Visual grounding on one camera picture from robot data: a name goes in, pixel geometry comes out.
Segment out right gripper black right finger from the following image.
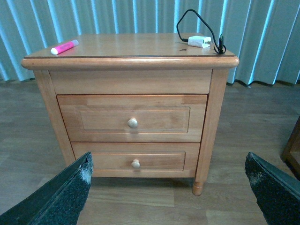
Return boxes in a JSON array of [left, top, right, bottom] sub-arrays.
[[245, 152, 300, 225]]

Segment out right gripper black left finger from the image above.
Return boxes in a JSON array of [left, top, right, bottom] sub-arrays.
[[0, 152, 93, 225]]

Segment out wooden drawer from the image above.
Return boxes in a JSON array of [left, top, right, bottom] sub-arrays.
[[57, 95, 207, 143], [71, 142, 200, 178]]

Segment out pink highlighter marker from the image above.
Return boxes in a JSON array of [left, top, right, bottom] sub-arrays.
[[51, 39, 79, 55]]

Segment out dark wooden furniture edge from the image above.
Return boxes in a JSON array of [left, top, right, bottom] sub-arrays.
[[281, 118, 300, 180]]

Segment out wooden nightstand cabinet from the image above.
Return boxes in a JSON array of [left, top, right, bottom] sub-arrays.
[[22, 33, 239, 196]]

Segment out white charger plug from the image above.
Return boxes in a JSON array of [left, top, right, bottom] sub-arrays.
[[188, 36, 211, 48]]

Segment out black charger cable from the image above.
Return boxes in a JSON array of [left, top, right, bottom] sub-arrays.
[[176, 9, 226, 55]]

